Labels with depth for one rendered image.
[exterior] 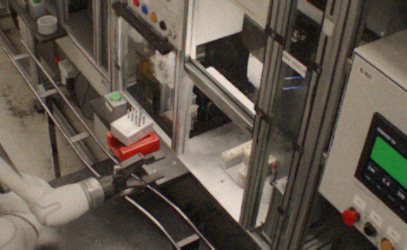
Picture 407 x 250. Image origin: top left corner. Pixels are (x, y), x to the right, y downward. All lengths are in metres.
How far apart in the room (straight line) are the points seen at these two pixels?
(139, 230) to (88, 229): 0.19
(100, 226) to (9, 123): 1.66
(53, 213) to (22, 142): 1.97
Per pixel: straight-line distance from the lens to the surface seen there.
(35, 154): 3.72
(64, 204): 1.86
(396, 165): 1.41
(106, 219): 2.45
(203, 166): 2.33
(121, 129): 2.30
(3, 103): 4.11
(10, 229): 2.10
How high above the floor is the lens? 2.55
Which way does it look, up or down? 41 degrees down
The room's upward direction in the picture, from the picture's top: 5 degrees clockwise
